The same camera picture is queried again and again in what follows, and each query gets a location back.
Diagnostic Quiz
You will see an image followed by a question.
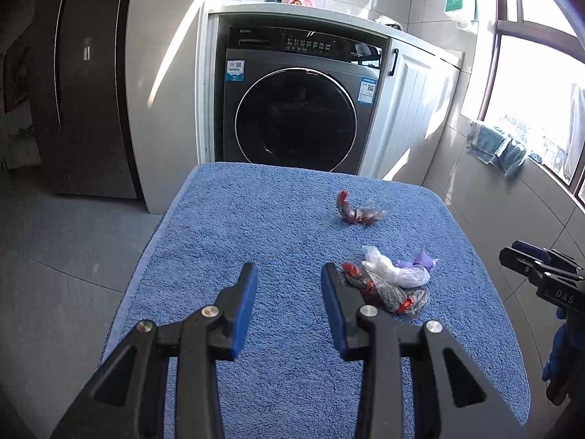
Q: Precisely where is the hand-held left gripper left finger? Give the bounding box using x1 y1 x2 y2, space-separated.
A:
50 263 260 439

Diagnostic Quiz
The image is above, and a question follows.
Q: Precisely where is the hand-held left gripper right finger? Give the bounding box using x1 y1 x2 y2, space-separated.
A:
320 263 531 439

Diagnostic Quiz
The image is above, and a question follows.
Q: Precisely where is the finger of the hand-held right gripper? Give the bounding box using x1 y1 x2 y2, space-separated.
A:
511 240 555 260
498 246 548 282

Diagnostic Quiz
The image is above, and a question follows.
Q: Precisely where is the clear wrapper with red print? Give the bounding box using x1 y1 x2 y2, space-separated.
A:
369 277 431 321
340 263 379 303

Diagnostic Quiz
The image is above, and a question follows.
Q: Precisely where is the white plastic bag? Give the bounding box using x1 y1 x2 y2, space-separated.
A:
362 246 431 288

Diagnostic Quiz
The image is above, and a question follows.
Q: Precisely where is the purple wrapper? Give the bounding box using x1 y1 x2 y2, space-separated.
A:
396 251 440 272

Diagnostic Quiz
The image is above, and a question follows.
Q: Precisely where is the twisted red clear wrapper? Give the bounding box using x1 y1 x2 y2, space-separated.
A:
335 191 389 225

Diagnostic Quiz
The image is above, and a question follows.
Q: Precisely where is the person's right hand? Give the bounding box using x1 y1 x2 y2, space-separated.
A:
542 306 573 382

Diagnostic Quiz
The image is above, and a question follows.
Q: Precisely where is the blue terry towel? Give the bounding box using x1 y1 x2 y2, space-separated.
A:
101 161 532 439

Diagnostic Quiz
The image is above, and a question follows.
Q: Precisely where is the blue denim cloth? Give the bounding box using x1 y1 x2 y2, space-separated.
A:
467 120 531 179

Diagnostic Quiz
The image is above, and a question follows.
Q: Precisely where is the white base cabinet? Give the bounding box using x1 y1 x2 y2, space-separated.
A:
196 2 462 184

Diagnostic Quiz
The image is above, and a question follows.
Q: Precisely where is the grey front-load washing machine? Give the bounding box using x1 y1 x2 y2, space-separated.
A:
222 15 383 176

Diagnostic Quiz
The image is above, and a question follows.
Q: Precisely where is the dark refrigerator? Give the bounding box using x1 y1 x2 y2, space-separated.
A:
27 0 140 200

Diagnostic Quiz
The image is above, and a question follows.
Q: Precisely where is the white countertop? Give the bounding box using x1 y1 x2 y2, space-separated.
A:
208 0 465 67

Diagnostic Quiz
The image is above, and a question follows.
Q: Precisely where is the brown window frame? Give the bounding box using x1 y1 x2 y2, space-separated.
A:
475 0 585 207

